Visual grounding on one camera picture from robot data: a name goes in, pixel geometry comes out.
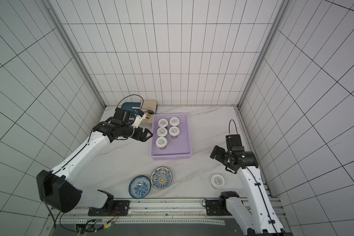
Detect green yogurt cup white lid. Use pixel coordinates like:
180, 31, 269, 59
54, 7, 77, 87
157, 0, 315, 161
158, 119, 169, 128

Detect purple perforated plastic basket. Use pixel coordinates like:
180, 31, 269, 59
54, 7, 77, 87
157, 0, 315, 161
150, 113, 192, 160

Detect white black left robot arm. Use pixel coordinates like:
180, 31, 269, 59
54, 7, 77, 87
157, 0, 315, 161
36, 108, 153, 216

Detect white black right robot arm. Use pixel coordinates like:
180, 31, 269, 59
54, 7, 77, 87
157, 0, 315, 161
210, 146, 292, 236

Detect beige folded cloth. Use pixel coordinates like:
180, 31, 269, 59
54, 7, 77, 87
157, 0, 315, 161
141, 100, 157, 124

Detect dark teal plastic tray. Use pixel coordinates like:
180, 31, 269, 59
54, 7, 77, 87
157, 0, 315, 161
121, 102, 141, 122

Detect yellow blue patterned plate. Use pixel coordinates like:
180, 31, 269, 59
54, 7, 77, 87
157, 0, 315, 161
150, 167, 173, 190

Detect blue patterned bowl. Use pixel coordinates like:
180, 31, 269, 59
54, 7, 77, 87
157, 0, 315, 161
128, 175, 151, 199

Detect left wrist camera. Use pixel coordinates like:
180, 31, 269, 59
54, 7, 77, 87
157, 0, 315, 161
131, 110, 147, 128

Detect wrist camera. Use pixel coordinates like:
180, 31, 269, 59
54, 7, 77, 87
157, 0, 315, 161
131, 110, 147, 128
226, 134, 244, 151

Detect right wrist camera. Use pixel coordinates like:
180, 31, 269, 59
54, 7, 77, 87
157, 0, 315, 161
226, 134, 244, 151

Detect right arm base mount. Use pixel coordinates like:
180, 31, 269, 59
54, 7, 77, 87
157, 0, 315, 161
202, 200, 225, 216

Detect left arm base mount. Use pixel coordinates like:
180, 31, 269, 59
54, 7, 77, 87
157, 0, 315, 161
88, 199, 130, 217

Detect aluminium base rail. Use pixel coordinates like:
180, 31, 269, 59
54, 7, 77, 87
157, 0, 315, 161
48, 197, 287, 226

